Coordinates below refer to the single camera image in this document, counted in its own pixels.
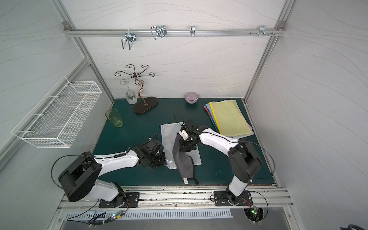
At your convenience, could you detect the teal mesh document bag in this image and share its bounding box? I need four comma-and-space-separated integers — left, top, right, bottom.
204, 103, 255, 139

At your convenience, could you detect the grey blue microfibre cloth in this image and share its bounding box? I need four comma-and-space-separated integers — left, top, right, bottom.
172, 133, 199, 185

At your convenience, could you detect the yellow mesh document bag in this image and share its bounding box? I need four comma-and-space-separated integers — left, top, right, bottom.
209, 100, 254, 139

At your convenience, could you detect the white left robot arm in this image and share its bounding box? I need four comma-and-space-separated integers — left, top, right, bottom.
58, 139, 166, 208

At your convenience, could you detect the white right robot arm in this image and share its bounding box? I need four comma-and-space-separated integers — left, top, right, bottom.
172, 120, 263, 206

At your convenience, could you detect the lilac ceramic bowl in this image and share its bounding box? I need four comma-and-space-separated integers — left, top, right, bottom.
185, 92, 199, 104

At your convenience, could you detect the dark oval stand base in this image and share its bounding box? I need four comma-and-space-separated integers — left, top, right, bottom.
114, 64, 159, 115

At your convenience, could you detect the green plastic cup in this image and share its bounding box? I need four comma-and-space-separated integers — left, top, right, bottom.
105, 108, 123, 128

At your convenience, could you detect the hanging wine glass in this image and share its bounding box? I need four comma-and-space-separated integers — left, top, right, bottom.
120, 80, 137, 105

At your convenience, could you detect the white vent strip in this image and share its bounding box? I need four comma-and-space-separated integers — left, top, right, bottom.
65, 209, 233, 222

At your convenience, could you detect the metal hook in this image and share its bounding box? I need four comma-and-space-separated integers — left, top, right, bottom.
121, 32, 137, 50
249, 25, 275, 37
150, 25, 167, 40
189, 25, 196, 37

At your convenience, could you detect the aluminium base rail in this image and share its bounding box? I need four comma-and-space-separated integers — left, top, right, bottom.
57, 186, 294, 212

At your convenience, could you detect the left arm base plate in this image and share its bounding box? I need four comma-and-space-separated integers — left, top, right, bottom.
98, 192, 140, 209

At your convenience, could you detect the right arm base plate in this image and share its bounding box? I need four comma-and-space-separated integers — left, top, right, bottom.
210, 190, 254, 207

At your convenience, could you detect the white wire basket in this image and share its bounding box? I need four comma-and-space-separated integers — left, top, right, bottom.
11, 76, 102, 149

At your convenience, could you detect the aluminium top cross rail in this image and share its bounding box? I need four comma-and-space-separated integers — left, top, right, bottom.
64, 27, 286, 38

